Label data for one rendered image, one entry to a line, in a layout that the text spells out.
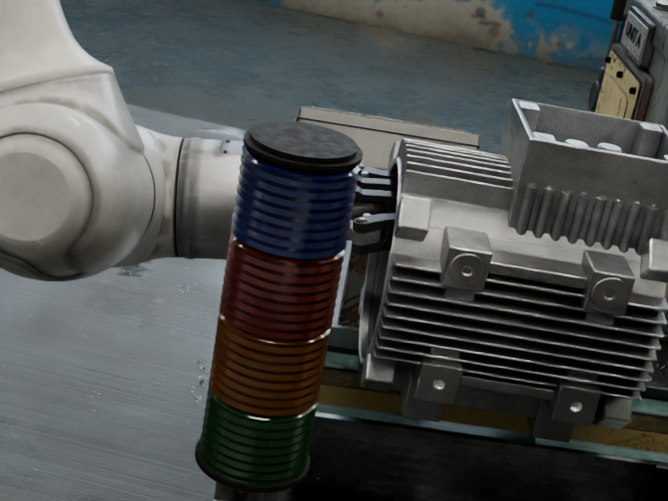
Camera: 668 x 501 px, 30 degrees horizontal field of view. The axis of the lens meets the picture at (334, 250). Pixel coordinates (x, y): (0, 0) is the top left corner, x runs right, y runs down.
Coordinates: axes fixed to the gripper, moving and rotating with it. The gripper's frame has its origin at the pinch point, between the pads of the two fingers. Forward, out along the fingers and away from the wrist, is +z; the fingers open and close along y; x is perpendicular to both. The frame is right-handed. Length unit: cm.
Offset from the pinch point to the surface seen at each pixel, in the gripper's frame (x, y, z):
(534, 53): 121, 543, 91
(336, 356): 16.4, 7.0, -13.7
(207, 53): 106, 449, -68
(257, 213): -11.2, -30.4, -18.8
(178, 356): 26.7, 24.5, -29.2
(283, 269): -8.5, -31.0, -17.4
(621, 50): 3, 67, 21
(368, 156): 3.3, 21.5, -11.6
